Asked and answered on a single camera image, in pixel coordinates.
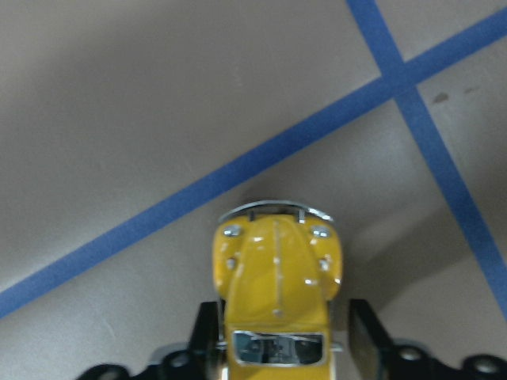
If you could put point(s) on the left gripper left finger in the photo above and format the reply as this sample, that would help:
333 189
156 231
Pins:
198 358

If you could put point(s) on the brown paper table cover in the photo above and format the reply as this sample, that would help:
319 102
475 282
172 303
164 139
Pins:
129 127

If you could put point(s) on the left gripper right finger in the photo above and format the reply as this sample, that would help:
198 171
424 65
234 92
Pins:
378 356

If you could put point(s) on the yellow beetle toy car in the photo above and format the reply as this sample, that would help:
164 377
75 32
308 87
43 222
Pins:
277 266

